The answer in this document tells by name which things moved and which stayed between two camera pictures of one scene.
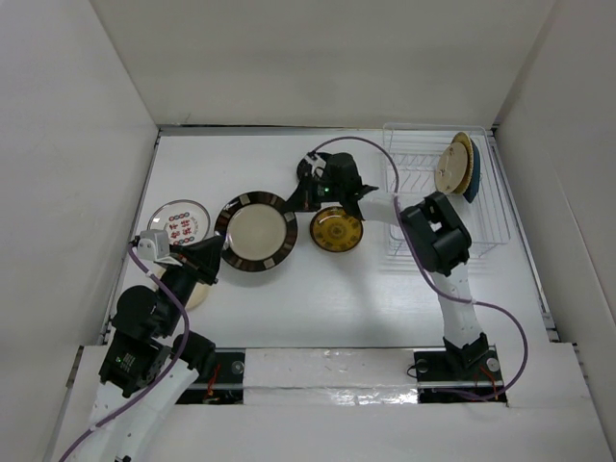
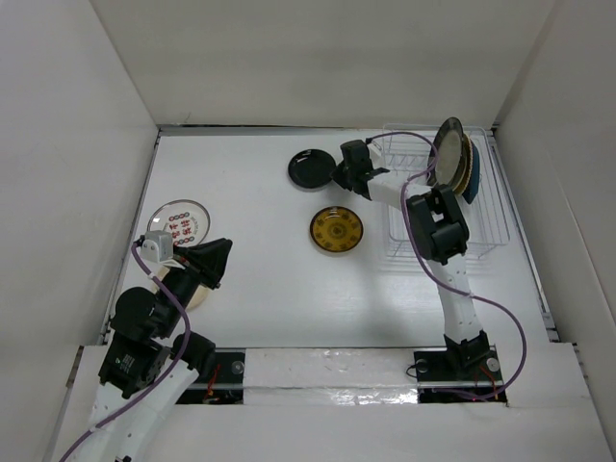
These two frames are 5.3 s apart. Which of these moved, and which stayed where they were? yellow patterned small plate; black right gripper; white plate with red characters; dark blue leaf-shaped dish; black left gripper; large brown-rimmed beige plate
Moved: large brown-rimmed beige plate; black right gripper
Stayed: white plate with red characters; dark blue leaf-shaped dish; black left gripper; yellow patterned small plate
